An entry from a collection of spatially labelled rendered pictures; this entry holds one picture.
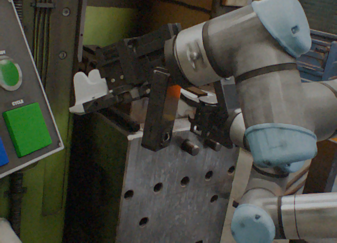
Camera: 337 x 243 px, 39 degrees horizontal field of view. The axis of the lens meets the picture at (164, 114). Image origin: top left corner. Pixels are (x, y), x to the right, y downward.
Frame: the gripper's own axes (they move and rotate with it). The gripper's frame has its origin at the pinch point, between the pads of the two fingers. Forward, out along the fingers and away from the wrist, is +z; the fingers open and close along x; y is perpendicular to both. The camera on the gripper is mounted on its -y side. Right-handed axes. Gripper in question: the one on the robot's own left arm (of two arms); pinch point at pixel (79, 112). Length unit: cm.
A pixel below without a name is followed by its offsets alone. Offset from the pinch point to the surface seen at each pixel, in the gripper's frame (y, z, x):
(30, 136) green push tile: -1.2, 10.3, 1.1
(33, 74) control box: 8.6, 10.9, -4.5
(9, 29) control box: 16.7, 10.8, -2.2
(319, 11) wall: 60, 115, -874
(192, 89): -2.2, 1.5, -42.4
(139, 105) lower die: -2.0, 13.3, -37.2
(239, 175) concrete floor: -66, 78, -225
